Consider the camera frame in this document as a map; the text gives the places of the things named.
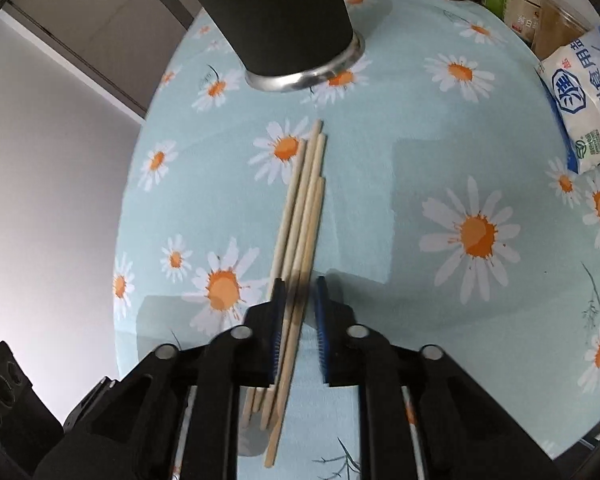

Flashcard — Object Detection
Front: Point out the wooden chopstick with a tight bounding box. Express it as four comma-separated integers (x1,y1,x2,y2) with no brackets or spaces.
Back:
260,122,325,430
240,140,306,428
263,177,325,468
253,119,323,429

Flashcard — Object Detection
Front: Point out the black camera box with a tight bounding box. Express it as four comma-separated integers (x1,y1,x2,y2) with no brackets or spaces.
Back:
0,341,64,479

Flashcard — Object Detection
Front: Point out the blue daisy tablecloth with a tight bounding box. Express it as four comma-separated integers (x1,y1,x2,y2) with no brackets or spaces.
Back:
114,0,600,456

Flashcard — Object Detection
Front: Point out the grey door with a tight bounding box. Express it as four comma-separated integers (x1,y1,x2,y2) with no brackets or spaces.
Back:
5,0,201,117

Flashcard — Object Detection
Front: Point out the blue white salt bag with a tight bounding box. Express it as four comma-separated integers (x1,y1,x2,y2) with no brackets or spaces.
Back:
538,26,600,174

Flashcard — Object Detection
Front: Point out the white lid spice jar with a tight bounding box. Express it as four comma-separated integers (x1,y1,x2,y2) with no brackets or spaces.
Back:
503,0,544,46

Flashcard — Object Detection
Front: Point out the black cylindrical utensil holder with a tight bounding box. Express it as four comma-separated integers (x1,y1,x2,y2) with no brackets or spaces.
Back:
198,0,365,92

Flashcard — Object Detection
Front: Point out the brown spice jar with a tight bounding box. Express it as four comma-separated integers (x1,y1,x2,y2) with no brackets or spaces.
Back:
532,0,593,60

